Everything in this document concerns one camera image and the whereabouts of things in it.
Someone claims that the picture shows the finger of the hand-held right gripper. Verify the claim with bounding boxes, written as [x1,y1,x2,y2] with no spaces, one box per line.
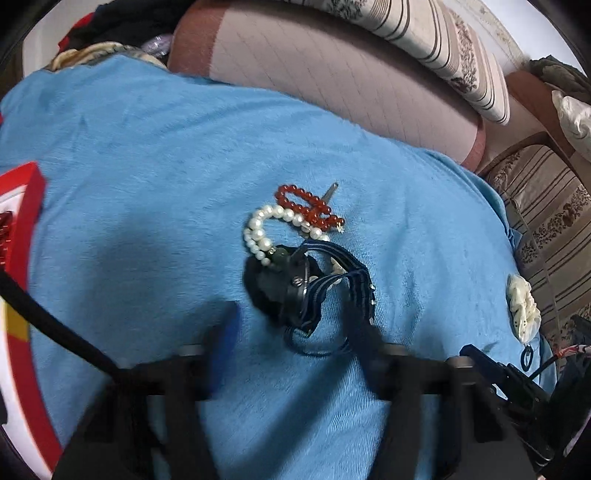
[459,344,552,418]

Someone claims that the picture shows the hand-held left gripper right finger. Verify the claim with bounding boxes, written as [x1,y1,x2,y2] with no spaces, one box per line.
[341,302,536,480]

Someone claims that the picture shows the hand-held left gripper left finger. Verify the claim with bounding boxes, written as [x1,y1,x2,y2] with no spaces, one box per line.
[58,300,243,480]

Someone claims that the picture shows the red beaded jewelry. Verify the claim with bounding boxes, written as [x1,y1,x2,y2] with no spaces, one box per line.
[0,211,16,271]

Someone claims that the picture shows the blue blanket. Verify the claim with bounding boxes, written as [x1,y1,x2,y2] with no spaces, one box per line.
[0,54,557,480]

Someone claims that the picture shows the striped floral sofa cover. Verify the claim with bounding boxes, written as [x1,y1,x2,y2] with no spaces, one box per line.
[479,133,591,354]

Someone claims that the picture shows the red and white box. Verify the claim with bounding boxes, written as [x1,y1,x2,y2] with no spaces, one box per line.
[0,161,64,479]

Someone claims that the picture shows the white plastic bag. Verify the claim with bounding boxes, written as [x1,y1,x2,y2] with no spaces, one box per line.
[551,89,591,163]

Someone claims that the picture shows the purple plastic wrapper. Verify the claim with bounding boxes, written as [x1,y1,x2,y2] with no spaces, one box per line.
[140,34,175,60]

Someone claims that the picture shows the striped floral pillow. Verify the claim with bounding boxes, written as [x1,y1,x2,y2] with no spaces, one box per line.
[284,0,512,126]

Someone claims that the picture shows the beige floral cloth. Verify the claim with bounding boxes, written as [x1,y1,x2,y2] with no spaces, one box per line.
[47,41,168,72]

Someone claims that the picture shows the dark green cloth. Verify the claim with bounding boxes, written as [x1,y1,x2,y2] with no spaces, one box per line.
[527,55,588,95]

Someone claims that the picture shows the dark clothes pile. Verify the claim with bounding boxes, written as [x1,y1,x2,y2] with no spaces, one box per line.
[58,0,197,52]

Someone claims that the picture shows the white pearl bracelet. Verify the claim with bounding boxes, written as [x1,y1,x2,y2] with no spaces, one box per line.
[243,205,329,267]

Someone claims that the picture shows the red bead bracelet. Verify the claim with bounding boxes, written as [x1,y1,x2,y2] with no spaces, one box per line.
[276,184,346,233]

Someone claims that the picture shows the black cable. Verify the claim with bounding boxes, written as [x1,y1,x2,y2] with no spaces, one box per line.
[0,270,127,381]

